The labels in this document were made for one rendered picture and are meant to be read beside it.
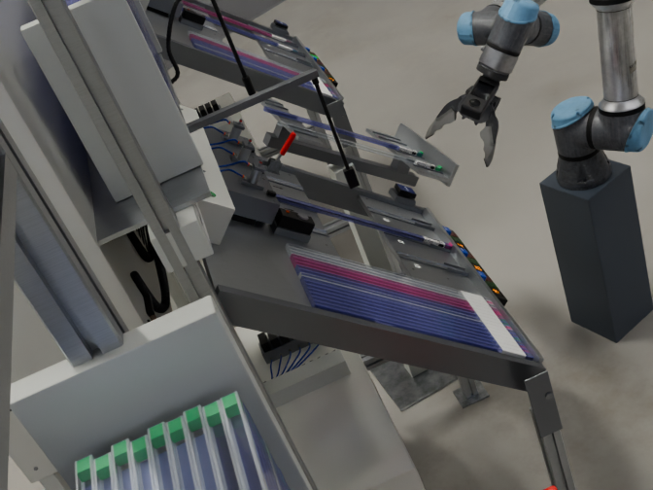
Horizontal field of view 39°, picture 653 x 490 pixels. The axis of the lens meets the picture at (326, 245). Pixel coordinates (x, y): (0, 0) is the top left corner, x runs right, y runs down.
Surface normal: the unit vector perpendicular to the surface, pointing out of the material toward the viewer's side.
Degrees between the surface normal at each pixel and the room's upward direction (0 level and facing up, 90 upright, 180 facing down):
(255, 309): 90
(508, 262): 0
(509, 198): 0
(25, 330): 90
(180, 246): 90
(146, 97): 90
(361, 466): 0
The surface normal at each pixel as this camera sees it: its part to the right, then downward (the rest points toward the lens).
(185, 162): 0.26, 0.50
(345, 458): -0.32, -0.76
